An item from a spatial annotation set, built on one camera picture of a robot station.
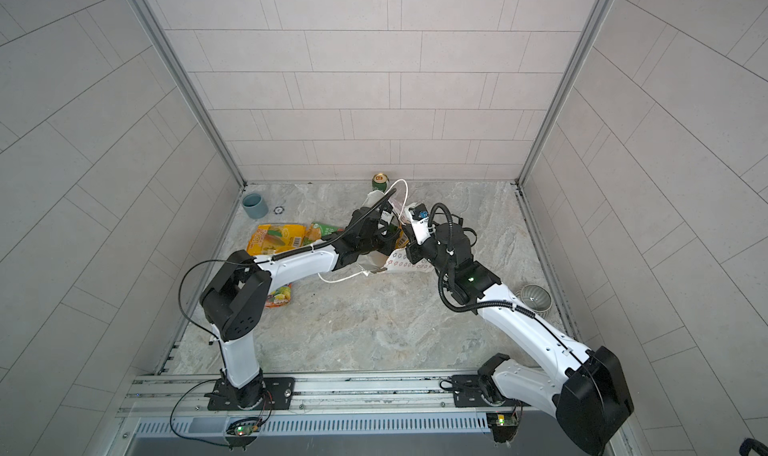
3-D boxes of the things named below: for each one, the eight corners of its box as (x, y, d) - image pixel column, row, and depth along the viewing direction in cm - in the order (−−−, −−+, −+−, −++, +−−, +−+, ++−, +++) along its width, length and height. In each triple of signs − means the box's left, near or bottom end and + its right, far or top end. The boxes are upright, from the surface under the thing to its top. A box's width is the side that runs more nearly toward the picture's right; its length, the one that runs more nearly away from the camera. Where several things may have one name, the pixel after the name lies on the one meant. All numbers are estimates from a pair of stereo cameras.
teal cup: (246, 218, 108) (239, 207, 103) (252, 204, 112) (245, 193, 107) (266, 218, 108) (260, 208, 103) (271, 204, 112) (265, 193, 107)
